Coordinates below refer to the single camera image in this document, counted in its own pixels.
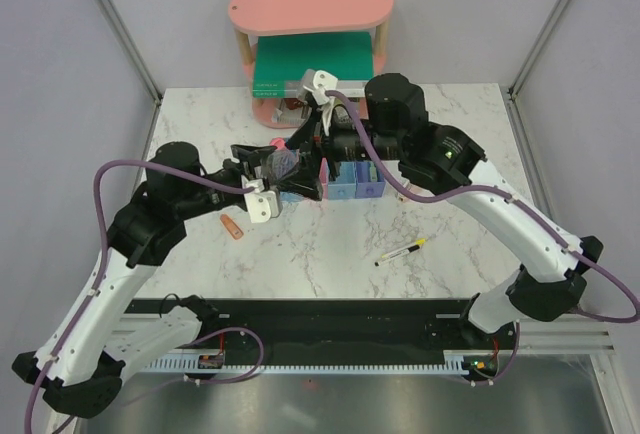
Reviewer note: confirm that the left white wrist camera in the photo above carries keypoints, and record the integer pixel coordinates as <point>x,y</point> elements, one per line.
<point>262,202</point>

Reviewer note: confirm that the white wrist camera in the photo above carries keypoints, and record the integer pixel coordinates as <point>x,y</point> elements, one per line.
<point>262,202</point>
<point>316,83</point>

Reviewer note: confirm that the pink oval shelf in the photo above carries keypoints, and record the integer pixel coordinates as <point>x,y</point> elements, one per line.
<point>252,19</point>

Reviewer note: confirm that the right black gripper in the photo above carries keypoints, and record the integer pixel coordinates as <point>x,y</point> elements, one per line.
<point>305,177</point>

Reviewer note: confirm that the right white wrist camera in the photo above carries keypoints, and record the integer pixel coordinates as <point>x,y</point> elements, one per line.
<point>316,83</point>

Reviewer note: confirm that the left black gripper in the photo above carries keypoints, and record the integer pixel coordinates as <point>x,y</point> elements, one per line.
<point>253,157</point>

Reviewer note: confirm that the clear tape roll pack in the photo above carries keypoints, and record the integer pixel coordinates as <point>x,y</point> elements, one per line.
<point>280,163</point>

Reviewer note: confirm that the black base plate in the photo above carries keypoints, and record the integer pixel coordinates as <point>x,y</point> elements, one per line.
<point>348,330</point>

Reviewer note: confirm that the green book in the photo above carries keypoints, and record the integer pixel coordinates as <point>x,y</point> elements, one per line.
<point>285,59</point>

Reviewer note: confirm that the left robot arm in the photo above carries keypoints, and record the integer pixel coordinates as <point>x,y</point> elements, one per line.
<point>79,371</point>

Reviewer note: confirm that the four-compartment pastel organizer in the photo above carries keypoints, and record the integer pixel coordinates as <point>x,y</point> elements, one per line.
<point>352,182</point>

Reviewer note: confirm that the white cable duct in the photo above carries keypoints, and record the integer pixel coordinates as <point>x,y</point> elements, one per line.
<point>209,362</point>

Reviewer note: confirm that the pink crayon bottle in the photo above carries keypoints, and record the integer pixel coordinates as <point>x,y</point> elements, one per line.
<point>278,143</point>

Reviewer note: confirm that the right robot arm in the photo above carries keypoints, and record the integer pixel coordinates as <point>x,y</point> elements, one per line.
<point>430,162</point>

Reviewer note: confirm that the spiral notebook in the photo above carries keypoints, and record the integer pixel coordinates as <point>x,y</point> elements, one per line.
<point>290,112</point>

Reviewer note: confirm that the yellow white marker pen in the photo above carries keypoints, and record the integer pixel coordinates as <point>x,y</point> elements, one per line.
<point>400,252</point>

